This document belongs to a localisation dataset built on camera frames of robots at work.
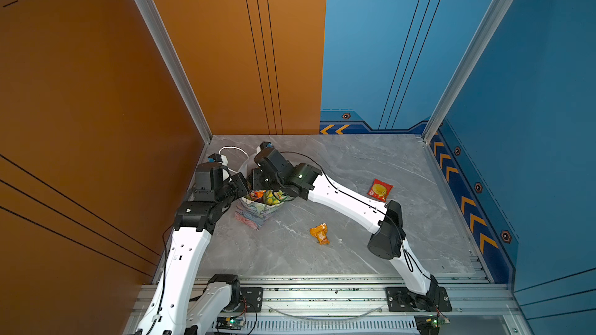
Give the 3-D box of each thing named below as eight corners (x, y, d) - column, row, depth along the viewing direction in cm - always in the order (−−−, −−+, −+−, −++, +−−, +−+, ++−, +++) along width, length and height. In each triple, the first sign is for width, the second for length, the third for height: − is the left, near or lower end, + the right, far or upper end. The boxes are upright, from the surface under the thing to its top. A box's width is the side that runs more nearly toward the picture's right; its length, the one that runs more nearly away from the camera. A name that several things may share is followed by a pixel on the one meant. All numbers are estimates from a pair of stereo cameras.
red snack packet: (367, 193, 101) (368, 191, 99) (373, 180, 105) (374, 177, 104) (386, 202, 98) (388, 200, 97) (392, 188, 103) (393, 185, 101)
